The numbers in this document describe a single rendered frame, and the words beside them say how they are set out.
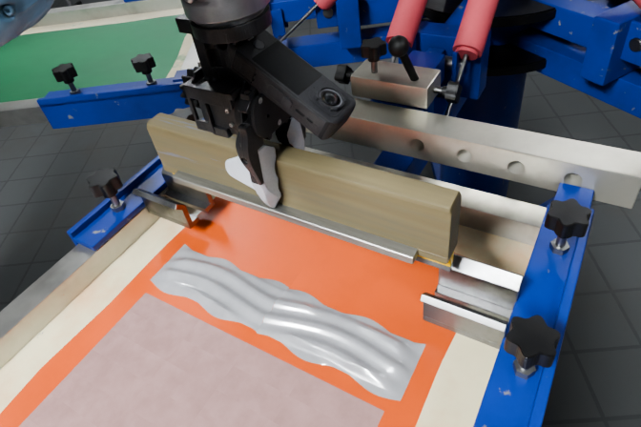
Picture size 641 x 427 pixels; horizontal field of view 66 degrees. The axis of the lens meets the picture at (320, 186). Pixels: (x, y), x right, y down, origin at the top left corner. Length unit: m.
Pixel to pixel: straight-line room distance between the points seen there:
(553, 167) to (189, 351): 0.49
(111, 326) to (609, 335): 1.49
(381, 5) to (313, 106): 0.79
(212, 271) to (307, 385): 0.21
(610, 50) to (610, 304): 1.06
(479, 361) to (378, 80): 0.41
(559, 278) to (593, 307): 1.27
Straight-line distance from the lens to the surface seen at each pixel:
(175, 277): 0.68
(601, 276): 1.95
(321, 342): 0.57
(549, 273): 0.59
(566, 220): 0.56
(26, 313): 0.71
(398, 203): 0.46
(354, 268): 0.64
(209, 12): 0.43
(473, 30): 0.88
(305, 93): 0.43
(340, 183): 0.48
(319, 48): 1.23
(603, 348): 1.78
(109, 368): 0.65
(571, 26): 1.11
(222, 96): 0.47
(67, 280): 0.72
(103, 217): 0.76
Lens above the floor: 1.45
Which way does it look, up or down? 41 degrees down
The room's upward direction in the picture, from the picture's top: 10 degrees counter-clockwise
